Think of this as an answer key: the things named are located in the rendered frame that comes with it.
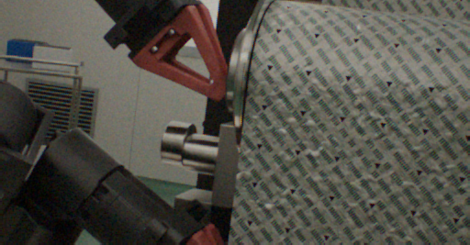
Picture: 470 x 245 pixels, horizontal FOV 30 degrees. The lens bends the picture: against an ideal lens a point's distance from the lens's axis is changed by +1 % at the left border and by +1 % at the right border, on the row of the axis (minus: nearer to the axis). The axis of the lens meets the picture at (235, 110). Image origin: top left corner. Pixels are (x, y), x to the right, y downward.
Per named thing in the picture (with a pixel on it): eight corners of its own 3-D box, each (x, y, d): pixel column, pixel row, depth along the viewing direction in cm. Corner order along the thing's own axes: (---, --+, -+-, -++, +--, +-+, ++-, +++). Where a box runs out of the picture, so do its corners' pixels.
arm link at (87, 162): (39, 129, 67) (82, 112, 72) (3, 194, 70) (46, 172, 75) (106, 187, 66) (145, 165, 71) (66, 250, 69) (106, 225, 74)
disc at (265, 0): (274, 149, 80) (293, -15, 77) (279, 150, 80) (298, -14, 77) (226, 183, 66) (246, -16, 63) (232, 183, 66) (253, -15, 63)
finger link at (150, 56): (189, 127, 72) (113, 43, 73) (211, 116, 79) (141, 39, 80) (248, 72, 71) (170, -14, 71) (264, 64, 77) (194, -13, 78)
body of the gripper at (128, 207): (119, 303, 64) (46, 237, 65) (169, 271, 74) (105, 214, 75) (171, 236, 63) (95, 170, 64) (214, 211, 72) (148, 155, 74)
